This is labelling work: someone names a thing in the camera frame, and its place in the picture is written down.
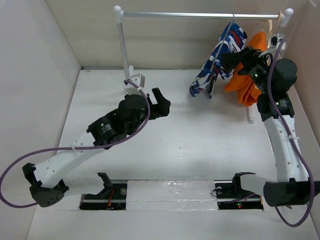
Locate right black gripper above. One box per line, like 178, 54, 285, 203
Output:
221, 45, 274, 94

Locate blue white red patterned trousers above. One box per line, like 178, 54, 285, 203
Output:
189, 21, 248, 97

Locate grey metal hanger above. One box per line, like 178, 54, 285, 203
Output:
205, 18, 240, 77

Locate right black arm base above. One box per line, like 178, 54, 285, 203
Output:
211, 180, 264, 211

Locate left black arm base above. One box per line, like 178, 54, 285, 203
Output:
79, 182, 128, 211

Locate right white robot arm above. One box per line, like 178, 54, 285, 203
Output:
221, 47, 320, 207

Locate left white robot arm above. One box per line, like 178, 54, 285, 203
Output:
22, 87, 171, 208

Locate orange garment on hanger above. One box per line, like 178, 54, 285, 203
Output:
224, 31, 267, 107

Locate white clothes rack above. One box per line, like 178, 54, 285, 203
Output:
112, 5, 295, 124

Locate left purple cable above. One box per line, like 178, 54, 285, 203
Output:
0, 79, 151, 208

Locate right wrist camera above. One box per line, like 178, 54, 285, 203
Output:
269, 33, 285, 54

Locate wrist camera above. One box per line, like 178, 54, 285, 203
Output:
269, 33, 285, 54
124, 73, 145, 95

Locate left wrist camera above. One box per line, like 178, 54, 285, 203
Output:
124, 73, 145, 95

